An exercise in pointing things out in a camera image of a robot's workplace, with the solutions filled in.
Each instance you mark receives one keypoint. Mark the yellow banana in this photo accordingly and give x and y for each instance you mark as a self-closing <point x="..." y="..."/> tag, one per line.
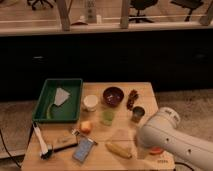
<point x="118" y="150"/>

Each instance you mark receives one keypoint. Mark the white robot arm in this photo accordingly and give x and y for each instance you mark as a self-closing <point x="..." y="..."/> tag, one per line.
<point x="160" y="130"/>

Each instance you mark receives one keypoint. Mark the purple bowl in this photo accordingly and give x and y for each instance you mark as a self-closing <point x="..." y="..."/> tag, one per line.
<point x="113" y="96"/>

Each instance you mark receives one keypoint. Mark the orange bowl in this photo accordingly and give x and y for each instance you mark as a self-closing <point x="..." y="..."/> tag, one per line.
<point x="156" y="151"/>

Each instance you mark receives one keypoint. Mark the white cup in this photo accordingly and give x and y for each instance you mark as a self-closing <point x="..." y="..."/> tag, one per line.
<point x="90" y="103"/>

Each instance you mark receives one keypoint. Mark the green translucent cup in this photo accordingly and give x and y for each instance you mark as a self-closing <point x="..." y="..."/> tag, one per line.
<point x="107" y="117"/>

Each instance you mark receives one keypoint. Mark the dark metal cup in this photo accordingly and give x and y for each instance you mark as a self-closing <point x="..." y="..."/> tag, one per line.
<point x="137" y="113"/>

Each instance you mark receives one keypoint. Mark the green plastic tray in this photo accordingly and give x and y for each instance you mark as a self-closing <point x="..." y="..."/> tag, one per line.
<point x="69" y="111"/>

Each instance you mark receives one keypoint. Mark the orange apple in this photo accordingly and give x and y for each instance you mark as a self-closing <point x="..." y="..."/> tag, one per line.
<point x="86" y="127"/>

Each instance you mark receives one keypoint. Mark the small metal utensil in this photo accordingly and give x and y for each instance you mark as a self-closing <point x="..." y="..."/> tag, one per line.
<point x="79" y="134"/>

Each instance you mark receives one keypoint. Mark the green vegetable in tray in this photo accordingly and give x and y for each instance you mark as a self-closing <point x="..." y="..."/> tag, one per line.
<point x="49" y="111"/>

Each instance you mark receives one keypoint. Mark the blue sponge block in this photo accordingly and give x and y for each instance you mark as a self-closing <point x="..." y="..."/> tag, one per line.
<point x="83" y="149"/>

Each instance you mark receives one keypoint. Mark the white handled brush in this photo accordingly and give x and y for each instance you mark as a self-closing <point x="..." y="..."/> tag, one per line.
<point x="44" y="148"/>

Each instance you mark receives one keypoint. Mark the black handled tool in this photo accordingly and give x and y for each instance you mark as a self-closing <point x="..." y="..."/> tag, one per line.
<point x="51" y="150"/>

